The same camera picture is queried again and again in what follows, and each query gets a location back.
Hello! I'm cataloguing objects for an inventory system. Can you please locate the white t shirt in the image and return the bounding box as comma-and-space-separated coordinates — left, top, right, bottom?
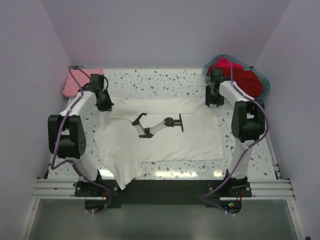
93, 98, 224, 189

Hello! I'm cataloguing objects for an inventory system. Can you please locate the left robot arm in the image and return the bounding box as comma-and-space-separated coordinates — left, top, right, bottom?
47, 74, 114, 196

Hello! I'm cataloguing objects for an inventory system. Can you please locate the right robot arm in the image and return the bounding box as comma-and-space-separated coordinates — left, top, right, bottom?
205, 68, 266, 197

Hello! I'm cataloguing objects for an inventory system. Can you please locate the bright pink t shirt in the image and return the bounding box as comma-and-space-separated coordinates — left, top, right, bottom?
215, 57, 244, 72

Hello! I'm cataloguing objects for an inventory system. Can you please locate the folded pink t shirt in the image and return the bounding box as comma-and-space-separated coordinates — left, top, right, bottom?
62, 69, 103, 98

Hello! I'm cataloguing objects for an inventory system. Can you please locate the dark red t shirt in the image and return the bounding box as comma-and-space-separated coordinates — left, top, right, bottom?
206, 63, 264, 99

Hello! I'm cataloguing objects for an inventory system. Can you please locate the teal plastic basket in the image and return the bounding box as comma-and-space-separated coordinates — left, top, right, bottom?
202, 54, 270, 99

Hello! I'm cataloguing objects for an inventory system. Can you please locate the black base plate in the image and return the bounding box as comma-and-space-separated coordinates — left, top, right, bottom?
73, 179, 253, 214

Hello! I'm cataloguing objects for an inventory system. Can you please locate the aluminium frame rail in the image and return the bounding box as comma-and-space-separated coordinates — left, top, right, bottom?
18, 147, 311, 240

